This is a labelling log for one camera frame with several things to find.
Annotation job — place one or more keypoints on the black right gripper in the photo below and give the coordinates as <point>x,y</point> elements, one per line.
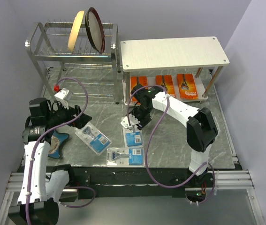
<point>143,122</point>

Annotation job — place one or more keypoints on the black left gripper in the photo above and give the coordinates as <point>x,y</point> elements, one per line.
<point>80,121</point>

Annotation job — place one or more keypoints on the orange razor box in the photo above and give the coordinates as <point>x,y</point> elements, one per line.
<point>135,80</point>
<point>166,82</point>
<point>187,86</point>

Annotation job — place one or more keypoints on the blue razor blister pack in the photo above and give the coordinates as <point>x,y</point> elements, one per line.
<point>93,138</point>
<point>133,137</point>
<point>125,157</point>

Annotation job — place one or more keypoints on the blue razor blister pack front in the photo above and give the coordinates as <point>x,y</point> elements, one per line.
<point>125,157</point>

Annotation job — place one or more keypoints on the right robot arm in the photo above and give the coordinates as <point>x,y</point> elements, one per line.
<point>201,130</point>

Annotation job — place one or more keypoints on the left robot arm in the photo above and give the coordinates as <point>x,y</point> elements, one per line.
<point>38,201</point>

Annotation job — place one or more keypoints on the white two-tier shelf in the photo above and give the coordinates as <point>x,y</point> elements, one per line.
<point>173,53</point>

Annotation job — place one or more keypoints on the blue star-shaped dish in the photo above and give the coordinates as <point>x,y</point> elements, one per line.
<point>56,144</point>

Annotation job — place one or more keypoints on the steel dish rack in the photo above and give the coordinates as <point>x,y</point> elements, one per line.
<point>46,46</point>

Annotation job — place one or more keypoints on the dark brown plate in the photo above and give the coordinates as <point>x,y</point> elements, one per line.
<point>95,30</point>

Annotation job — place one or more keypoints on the cream plate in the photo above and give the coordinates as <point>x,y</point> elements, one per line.
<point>75,30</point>

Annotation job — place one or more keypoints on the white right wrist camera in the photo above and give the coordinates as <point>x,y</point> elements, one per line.
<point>128,122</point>

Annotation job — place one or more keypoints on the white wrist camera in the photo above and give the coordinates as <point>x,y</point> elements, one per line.
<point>128,122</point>
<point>63,96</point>

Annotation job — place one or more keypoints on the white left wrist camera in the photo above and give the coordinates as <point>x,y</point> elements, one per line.
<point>63,96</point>

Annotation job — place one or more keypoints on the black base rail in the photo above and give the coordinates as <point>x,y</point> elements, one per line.
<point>136,182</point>

